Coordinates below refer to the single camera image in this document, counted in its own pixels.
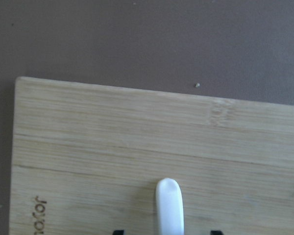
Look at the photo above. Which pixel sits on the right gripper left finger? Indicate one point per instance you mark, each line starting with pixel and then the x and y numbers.
pixel 118 232

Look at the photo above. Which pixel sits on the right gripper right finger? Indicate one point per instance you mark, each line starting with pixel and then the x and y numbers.
pixel 215 232

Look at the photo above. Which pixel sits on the white ceramic spoon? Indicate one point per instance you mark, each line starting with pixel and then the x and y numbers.
pixel 169 204

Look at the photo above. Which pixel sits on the bamboo cutting board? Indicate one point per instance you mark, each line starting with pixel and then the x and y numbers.
pixel 86 160

